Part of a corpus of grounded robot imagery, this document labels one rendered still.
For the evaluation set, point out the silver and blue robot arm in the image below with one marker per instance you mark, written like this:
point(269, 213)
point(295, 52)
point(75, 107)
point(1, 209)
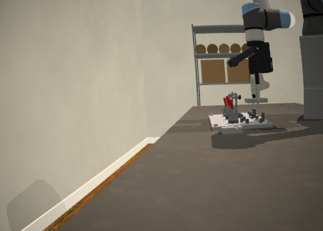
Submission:
point(259, 14)

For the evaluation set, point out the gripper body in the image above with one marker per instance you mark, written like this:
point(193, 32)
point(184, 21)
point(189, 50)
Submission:
point(261, 57)

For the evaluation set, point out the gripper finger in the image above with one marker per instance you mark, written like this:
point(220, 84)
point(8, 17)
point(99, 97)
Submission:
point(252, 84)
point(259, 83)

